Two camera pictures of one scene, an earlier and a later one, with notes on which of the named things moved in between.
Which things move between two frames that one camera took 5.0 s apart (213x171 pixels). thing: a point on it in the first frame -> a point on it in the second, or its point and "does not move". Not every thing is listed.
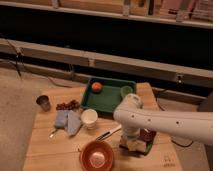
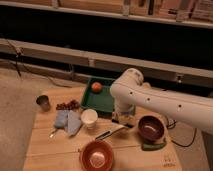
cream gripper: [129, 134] -> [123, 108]
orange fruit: [96, 87] does not move
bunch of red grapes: [72, 105] does not move
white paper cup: [89, 118] does not move
